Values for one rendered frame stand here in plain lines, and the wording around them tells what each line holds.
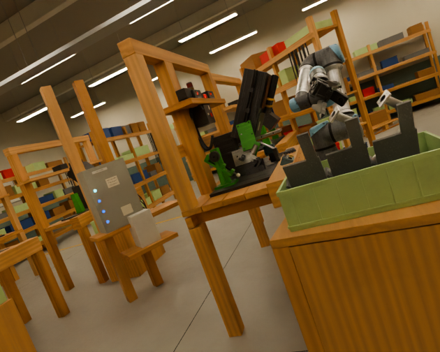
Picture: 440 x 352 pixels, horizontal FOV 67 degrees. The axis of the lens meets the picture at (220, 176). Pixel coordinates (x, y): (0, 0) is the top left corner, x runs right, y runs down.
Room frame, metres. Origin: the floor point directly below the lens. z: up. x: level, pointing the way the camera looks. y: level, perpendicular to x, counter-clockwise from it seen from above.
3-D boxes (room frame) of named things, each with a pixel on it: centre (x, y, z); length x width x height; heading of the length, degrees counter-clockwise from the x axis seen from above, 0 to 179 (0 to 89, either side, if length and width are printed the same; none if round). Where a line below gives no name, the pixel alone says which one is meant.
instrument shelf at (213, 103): (2.70, -0.02, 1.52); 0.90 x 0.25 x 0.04; 161
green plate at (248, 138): (2.53, -0.30, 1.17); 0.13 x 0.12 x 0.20; 161
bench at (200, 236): (2.62, -0.27, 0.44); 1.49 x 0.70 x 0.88; 161
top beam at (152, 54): (2.72, 0.02, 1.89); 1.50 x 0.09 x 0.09; 161
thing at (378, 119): (8.30, -4.04, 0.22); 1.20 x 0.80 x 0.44; 109
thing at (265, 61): (5.65, -1.61, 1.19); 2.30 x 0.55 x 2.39; 20
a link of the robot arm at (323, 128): (1.87, -0.63, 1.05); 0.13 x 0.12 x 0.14; 57
